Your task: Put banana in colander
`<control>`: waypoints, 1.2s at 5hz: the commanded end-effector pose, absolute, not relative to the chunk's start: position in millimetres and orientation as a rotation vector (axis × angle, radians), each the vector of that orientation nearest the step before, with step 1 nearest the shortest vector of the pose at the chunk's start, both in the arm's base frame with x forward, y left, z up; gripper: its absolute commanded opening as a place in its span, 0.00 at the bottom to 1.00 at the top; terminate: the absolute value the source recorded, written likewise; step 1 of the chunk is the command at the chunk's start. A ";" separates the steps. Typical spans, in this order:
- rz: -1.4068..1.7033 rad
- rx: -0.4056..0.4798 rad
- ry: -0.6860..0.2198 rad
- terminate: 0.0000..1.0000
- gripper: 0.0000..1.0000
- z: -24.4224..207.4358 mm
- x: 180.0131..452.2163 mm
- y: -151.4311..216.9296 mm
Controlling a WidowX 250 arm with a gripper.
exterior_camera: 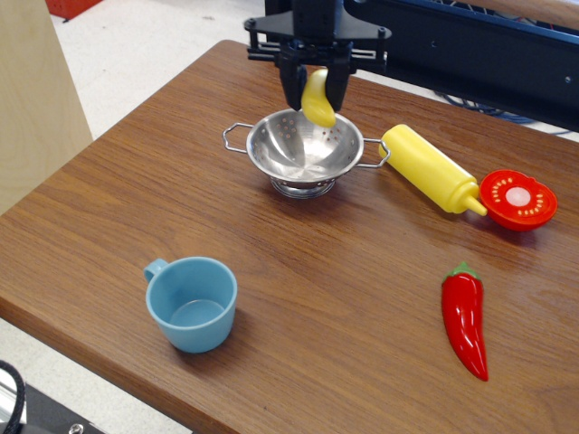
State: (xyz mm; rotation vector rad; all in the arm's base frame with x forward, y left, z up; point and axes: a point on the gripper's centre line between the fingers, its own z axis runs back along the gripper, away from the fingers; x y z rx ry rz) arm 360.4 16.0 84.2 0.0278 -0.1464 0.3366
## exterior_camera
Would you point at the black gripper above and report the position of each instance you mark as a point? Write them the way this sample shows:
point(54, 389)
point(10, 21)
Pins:
point(318, 33)

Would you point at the yellow toy banana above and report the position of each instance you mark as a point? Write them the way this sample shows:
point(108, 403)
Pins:
point(314, 103)

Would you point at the stainless steel colander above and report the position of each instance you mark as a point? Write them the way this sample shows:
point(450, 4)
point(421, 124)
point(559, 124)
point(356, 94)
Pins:
point(301, 159)

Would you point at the yellow mustard squeeze bottle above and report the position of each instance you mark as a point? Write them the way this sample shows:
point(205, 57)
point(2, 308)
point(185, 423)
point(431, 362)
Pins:
point(426, 167)

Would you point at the red toy tomato half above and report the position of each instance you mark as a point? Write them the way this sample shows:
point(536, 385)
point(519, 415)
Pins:
point(516, 201)

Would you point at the light blue plastic cup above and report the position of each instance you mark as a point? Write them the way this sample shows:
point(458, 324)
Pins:
point(193, 301)

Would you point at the red box on floor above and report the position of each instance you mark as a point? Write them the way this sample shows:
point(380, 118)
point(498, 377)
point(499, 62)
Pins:
point(69, 9)

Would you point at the red toy chili pepper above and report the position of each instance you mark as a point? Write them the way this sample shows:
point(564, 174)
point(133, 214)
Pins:
point(462, 296)

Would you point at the light wooden panel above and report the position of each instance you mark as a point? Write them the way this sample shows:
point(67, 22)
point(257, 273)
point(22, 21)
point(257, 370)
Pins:
point(43, 125)

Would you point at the black metal frame rail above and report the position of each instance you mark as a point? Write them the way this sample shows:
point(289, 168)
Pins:
point(528, 70)

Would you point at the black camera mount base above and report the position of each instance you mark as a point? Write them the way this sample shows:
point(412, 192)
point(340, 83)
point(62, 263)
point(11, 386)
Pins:
point(42, 411)

